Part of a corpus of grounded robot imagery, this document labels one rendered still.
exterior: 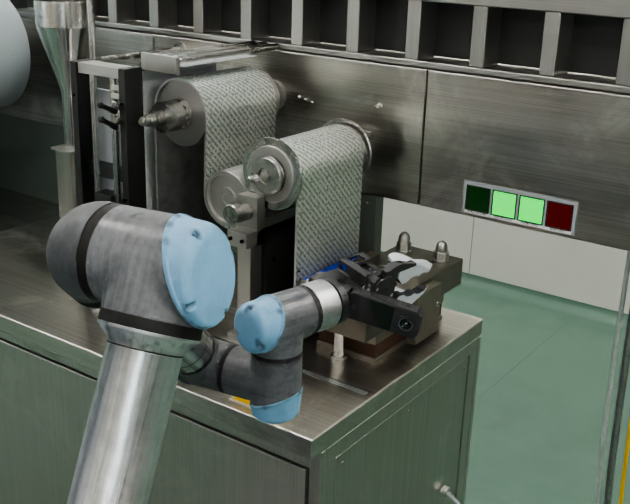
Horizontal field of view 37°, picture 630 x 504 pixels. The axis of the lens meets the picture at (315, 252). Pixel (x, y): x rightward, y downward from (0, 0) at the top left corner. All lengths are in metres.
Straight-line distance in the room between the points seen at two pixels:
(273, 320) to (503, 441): 2.23
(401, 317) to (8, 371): 1.12
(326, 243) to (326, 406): 0.40
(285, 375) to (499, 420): 2.29
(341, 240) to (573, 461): 1.64
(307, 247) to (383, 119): 0.36
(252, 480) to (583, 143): 0.90
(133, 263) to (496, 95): 1.11
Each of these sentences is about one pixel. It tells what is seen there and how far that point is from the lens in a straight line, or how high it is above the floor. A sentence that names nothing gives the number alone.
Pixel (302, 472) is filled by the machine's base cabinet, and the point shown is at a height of 0.81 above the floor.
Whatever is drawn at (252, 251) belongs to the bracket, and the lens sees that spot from 1.89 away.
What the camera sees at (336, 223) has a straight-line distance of 1.98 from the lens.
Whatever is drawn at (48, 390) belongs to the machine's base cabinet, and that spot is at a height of 0.74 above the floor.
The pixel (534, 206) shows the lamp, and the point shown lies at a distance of 1.95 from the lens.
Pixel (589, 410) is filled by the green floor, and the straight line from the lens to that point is 3.75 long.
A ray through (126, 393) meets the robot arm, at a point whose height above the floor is 1.25.
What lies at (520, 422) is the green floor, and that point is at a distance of 3.59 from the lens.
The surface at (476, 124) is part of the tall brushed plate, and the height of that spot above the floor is 1.34.
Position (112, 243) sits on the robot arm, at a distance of 1.03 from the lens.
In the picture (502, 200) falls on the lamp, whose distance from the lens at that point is 1.97.
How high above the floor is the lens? 1.73
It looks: 20 degrees down
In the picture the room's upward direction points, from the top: 2 degrees clockwise
